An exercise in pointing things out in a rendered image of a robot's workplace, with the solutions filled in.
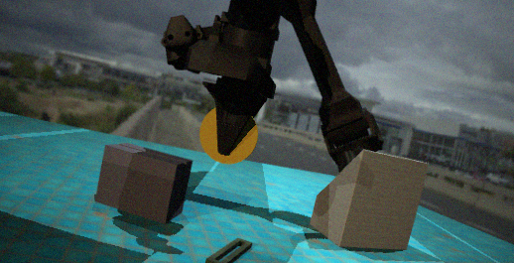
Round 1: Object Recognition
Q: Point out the gold coin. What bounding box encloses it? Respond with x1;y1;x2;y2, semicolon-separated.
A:
199;108;258;165

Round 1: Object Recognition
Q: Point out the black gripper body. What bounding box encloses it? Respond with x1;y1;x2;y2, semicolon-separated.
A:
184;4;280;99

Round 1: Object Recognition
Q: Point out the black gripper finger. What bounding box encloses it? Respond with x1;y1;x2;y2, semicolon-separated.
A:
252;96;267;118
202;81;263;155

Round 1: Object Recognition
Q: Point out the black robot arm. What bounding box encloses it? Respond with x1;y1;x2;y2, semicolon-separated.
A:
161;0;383;173

